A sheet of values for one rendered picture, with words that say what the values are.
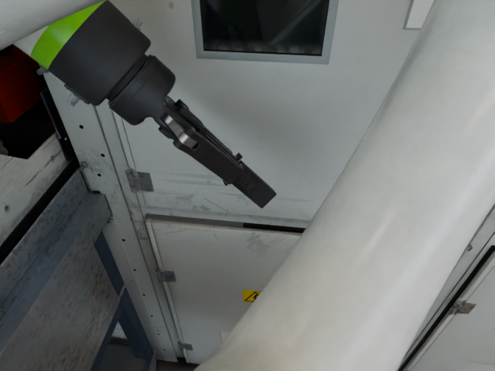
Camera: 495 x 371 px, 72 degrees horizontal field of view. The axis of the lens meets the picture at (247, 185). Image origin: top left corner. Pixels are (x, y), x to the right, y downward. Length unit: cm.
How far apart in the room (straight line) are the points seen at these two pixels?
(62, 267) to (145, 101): 39
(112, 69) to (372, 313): 30
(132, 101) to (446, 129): 28
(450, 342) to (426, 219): 90
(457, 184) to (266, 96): 34
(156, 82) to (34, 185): 38
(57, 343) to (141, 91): 53
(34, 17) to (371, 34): 38
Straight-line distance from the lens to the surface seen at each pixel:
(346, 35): 49
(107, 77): 36
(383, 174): 23
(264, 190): 47
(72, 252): 70
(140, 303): 110
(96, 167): 73
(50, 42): 37
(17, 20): 23
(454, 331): 107
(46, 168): 72
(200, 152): 38
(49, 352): 76
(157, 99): 38
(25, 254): 66
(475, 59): 25
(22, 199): 68
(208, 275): 86
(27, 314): 64
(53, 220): 70
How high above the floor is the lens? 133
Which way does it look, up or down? 42 degrees down
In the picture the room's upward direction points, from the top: straight up
